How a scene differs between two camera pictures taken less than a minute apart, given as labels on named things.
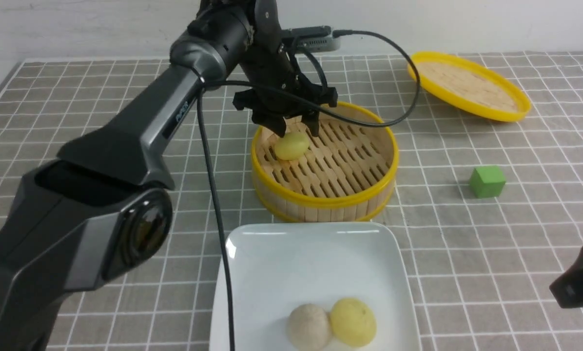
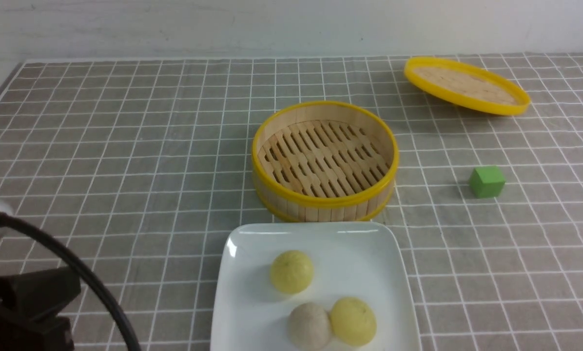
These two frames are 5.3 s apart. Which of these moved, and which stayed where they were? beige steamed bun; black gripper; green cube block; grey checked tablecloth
Moved: black gripper
Stayed: green cube block; beige steamed bun; grey checked tablecloth
